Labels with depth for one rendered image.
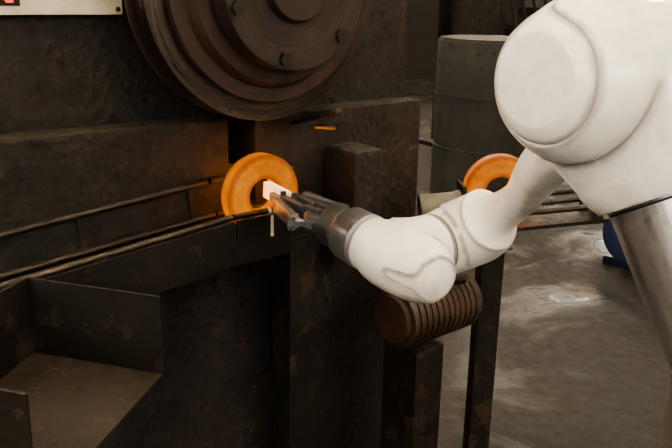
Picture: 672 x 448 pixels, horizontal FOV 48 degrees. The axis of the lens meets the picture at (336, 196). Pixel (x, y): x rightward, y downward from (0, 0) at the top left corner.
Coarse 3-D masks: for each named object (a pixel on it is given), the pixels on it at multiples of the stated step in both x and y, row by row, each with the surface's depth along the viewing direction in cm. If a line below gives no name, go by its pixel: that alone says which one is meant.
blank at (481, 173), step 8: (480, 160) 159; (488, 160) 157; (496, 160) 157; (504, 160) 157; (512, 160) 158; (472, 168) 159; (480, 168) 158; (488, 168) 158; (496, 168) 158; (504, 168) 158; (512, 168) 158; (472, 176) 158; (480, 176) 158; (488, 176) 158; (496, 176) 158; (504, 176) 158; (464, 184) 160; (472, 184) 158; (480, 184) 159
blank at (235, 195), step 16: (240, 160) 139; (256, 160) 138; (272, 160) 140; (240, 176) 137; (256, 176) 139; (272, 176) 141; (288, 176) 143; (224, 192) 137; (240, 192) 137; (224, 208) 138; (240, 208) 138; (256, 208) 144
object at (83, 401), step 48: (48, 288) 102; (96, 288) 100; (0, 336) 99; (48, 336) 105; (96, 336) 102; (144, 336) 100; (0, 384) 98; (48, 384) 98; (96, 384) 98; (144, 384) 98; (0, 432) 76; (48, 432) 89; (96, 432) 89
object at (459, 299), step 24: (456, 288) 156; (384, 312) 153; (408, 312) 149; (432, 312) 151; (456, 312) 154; (480, 312) 161; (384, 336) 154; (408, 336) 150; (432, 336) 154; (384, 360) 160; (408, 360) 154; (432, 360) 155; (384, 384) 161; (408, 384) 155; (432, 384) 157; (384, 408) 163; (408, 408) 156; (432, 408) 159; (384, 432) 164; (408, 432) 158; (432, 432) 161
